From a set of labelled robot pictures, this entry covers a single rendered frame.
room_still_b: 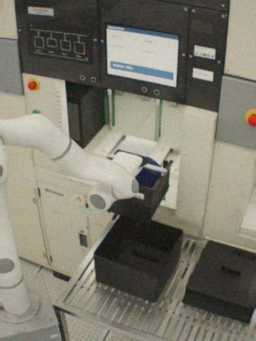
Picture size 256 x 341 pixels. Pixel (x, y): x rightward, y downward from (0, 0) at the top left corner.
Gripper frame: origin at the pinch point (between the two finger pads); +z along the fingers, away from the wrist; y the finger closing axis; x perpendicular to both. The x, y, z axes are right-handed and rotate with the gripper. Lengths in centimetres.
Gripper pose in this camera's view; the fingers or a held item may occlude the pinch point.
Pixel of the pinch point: (136, 150)
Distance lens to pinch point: 174.8
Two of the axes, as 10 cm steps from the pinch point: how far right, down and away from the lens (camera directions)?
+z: 4.2, -5.6, 7.1
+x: 0.0, -7.9, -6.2
